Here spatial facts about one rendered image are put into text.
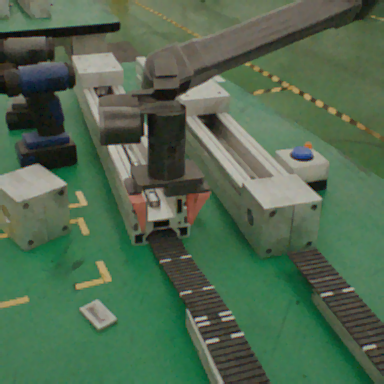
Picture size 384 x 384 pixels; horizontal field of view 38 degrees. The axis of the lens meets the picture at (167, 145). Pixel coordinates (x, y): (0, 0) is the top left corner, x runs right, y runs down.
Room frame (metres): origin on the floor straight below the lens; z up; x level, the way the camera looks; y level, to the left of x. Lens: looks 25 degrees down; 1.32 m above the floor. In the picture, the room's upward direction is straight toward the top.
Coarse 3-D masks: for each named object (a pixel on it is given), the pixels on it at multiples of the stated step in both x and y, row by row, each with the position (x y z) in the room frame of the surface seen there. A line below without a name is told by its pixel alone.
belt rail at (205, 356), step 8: (192, 320) 0.55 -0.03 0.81; (192, 328) 0.55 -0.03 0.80; (192, 336) 0.55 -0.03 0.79; (200, 336) 0.52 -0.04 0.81; (200, 344) 0.52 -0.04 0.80; (200, 352) 0.51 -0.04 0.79; (208, 352) 0.50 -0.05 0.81; (208, 360) 0.49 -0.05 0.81; (208, 368) 0.49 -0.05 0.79; (216, 368) 0.47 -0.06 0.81; (216, 376) 0.46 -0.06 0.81
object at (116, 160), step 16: (80, 96) 1.36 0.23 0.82; (96, 96) 1.25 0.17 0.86; (96, 112) 1.14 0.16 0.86; (96, 128) 1.10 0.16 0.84; (96, 144) 1.11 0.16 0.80; (144, 144) 0.98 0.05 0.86; (112, 160) 0.91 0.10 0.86; (128, 160) 0.97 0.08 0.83; (144, 160) 0.98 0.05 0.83; (112, 176) 0.92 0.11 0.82; (128, 176) 0.84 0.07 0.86; (112, 192) 0.93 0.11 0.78; (144, 192) 0.84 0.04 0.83; (160, 192) 0.86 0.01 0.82; (128, 208) 0.78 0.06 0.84; (160, 208) 0.80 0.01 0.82; (176, 208) 0.78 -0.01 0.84; (128, 224) 0.79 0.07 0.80; (160, 224) 0.78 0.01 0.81; (176, 224) 0.78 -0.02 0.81; (144, 240) 0.76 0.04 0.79
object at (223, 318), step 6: (228, 312) 0.56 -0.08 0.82; (198, 318) 0.55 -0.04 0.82; (204, 318) 0.55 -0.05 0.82; (210, 318) 0.55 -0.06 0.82; (216, 318) 0.55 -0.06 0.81; (222, 318) 0.55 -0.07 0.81; (228, 318) 0.55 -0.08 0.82; (198, 324) 0.54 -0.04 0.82; (204, 324) 0.54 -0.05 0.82; (210, 324) 0.54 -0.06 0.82; (216, 324) 0.54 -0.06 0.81; (222, 324) 0.54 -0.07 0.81
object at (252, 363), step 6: (240, 360) 0.48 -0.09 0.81; (246, 360) 0.48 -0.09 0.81; (252, 360) 0.48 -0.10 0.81; (258, 360) 0.48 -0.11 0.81; (222, 366) 0.47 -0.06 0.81; (228, 366) 0.47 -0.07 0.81; (234, 366) 0.47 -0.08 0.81; (240, 366) 0.47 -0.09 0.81; (246, 366) 0.47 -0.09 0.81; (252, 366) 0.47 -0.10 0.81; (258, 366) 0.47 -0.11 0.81; (222, 372) 0.46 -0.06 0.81; (228, 372) 0.46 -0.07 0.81; (234, 372) 0.46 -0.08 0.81; (240, 372) 0.46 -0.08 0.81; (246, 372) 0.46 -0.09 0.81; (222, 378) 0.45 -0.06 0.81
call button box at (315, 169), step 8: (280, 152) 0.99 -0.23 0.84; (288, 152) 0.99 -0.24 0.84; (280, 160) 0.97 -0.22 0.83; (288, 160) 0.95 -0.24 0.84; (296, 160) 0.95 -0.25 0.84; (304, 160) 0.95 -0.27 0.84; (312, 160) 0.95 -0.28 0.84; (320, 160) 0.95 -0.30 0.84; (288, 168) 0.94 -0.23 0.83; (296, 168) 0.93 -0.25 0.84; (304, 168) 0.93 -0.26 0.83; (312, 168) 0.93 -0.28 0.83; (320, 168) 0.94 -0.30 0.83; (328, 168) 0.94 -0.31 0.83; (304, 176) 0.93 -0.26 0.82; (312, 176) 0.94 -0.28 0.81; (320, 176) 0.94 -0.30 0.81; (312, 184) 0.94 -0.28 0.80; (320, 184) 0.94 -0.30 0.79
